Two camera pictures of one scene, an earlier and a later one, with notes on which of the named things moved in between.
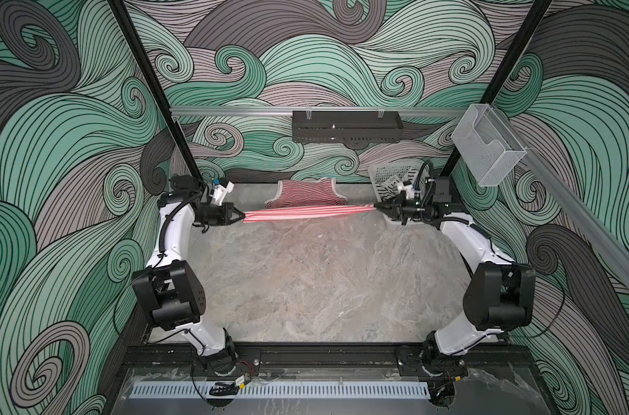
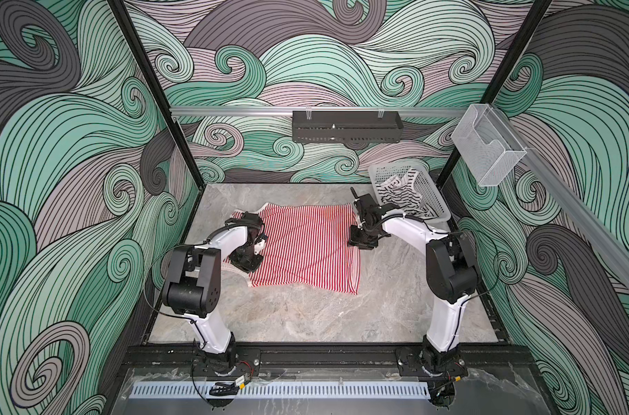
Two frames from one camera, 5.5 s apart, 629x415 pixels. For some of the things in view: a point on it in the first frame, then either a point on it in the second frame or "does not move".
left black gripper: [224, 215] to [250, 267]
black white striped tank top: [388, 189] does not move
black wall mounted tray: [347, 126] does not move
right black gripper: [398, 209] to [352, 238]
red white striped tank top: [311, 200] to [308, 246]
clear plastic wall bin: [486, 145] does not move
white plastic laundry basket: [379, 174] does not move
